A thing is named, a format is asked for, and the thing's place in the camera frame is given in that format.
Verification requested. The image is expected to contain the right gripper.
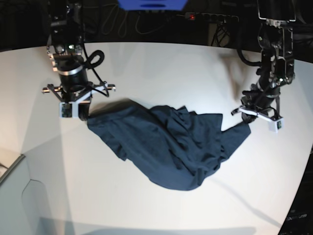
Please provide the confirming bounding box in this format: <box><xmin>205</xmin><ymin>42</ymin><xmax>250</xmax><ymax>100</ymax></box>
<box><xmin>42</xmin><ymin>82</ymin><xmax>116</xmax><ymax>121</ymax></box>

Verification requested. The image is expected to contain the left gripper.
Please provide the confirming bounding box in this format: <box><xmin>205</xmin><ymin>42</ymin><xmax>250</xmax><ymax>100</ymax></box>
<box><xmin>231</xmin><ymin>90</ymin><xmax>281</xmax><ymax>122</ymax></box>

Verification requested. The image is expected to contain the dark blue t-shirt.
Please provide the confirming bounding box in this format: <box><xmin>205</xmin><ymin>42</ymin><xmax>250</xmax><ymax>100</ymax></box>
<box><xmin>87</xmin><ymin>100</ymin><xmax>251</xmax><ymax>191</ymax></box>

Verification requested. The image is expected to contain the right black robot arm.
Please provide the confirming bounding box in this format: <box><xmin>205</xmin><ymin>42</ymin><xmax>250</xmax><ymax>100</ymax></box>
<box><xmin>42</xmin><ymin>0</ymin><xmax>116</xmax><ymax>121</ymax></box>

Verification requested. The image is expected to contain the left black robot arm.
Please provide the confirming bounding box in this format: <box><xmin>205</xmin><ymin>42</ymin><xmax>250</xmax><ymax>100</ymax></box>
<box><xmin>232</xmin><ymin>0</ymin><xmax>296</xmax><ymax>123</ymax></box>

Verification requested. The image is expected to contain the black power strip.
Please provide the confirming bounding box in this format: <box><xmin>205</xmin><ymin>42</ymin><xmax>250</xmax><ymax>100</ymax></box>
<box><xmin>184</xmin><ymin>12</ymin><xmax>239</xmax><ymax>24</ymax></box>

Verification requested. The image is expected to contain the blue box overhead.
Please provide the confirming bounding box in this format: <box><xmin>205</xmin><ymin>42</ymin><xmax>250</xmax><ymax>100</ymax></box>
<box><xmin>118</xmin><ymin>0</ymin><xmax>188</xmax><ymax>11</ymax></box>

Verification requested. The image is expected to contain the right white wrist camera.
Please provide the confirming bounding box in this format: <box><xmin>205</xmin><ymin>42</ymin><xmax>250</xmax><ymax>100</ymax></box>
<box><xmin>59</xmin><ymin>102</ymin><xmax>79</xmax><ymax>118</ymax></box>

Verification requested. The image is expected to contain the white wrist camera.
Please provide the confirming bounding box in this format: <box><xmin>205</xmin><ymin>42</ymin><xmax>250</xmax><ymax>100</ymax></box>
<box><xmin>268</xmin><ymin>117</ymin><xmax>284</xmax><ymax>133</ymax></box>
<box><xmin>59</xmin><ymin>102</ymin><xmax>79</xmax><ymax>118</ymax></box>

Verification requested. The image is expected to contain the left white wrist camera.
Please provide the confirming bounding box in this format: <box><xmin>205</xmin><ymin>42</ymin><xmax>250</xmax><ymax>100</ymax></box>
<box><xmin>268</xmin><ymin>117</ymin><xmax>284</xmax><ymax>133</ymax></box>

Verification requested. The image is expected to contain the grey looped cable on floor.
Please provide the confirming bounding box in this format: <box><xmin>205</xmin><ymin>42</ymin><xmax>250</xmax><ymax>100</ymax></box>
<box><xmin>101</xmin><ymin>4</ymin><xmax>129</xmax><ymax>37</ymax></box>

